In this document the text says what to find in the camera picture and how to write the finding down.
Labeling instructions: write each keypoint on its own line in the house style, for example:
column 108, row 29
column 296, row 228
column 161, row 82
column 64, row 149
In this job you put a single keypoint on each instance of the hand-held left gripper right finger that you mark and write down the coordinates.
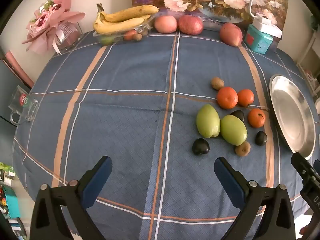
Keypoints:
column 228, row 177

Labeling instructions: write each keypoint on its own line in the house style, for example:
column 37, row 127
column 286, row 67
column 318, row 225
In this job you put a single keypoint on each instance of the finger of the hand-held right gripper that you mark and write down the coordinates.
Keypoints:
column 301, row 166

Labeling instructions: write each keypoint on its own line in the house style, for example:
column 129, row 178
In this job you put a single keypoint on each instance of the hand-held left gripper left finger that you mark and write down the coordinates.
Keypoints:
column 98, row 177

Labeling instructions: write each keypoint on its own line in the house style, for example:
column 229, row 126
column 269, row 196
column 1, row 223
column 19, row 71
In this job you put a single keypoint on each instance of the brown kiwi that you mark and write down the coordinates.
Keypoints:
column 242, row 149
column 217, row 83

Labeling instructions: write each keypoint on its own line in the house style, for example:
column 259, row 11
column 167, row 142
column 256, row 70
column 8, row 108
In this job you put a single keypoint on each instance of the dark plum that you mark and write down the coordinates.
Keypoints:
column 238, row 115
column 200, row 146
column 261, row 138

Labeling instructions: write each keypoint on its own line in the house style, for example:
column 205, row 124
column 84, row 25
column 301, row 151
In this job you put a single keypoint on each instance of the green mango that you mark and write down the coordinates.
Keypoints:
column 208, row 121
column 233, row 130

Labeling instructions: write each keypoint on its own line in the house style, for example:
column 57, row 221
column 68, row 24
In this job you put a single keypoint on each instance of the round metal plate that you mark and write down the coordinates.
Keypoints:
column 291, row 115

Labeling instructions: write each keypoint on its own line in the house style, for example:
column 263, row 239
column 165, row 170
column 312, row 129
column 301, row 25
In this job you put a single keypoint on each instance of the orange tangerine with dark spots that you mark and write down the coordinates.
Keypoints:
column 256, row 118

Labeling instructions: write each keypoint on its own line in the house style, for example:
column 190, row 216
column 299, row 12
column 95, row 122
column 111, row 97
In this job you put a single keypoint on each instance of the blue plaid tablecloth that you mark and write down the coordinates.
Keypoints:
column 125, row 110

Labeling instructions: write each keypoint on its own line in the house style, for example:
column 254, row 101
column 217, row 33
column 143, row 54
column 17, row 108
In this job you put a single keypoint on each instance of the large orange tangerine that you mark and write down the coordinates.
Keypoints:
column 227, row 98

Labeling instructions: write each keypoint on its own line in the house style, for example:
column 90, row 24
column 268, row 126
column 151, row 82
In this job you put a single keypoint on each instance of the small orange tangerine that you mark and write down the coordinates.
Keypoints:
column 246, row 97

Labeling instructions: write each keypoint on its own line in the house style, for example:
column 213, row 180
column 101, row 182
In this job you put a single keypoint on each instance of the glass mug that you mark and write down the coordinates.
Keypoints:
column 23, row 105

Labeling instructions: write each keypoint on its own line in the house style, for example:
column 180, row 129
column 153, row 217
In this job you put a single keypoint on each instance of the teal tin box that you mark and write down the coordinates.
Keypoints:
column 257, row 40

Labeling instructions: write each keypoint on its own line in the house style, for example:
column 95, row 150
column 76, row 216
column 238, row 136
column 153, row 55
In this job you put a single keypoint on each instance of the green fruit in dish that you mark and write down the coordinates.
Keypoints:
column 107, row 40

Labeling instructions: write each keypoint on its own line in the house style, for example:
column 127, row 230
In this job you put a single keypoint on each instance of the white box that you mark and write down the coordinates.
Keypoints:
column 267, row 27

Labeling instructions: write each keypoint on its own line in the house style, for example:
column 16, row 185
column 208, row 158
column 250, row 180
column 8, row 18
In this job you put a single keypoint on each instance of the small kiwi in dish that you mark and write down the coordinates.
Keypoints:
column 137, row 37

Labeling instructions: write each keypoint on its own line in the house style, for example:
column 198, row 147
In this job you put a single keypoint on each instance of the orange fruit in dish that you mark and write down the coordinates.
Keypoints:
column 130, row 35

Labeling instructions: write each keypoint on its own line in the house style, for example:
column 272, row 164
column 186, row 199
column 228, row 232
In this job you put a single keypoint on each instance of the dark red apple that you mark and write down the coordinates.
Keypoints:
column 190, row 25

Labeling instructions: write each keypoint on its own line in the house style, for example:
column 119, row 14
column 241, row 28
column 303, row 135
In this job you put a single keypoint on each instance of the clear plastic fruit tray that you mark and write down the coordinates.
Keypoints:
column 147, row 27

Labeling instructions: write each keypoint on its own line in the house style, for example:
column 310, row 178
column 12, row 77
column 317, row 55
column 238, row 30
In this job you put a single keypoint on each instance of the pink flower bouquet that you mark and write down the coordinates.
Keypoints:
column 50, row 22

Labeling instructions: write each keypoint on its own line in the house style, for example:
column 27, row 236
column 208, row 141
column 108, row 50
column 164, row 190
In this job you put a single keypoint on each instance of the pink apple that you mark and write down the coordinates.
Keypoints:
column 165, row 24

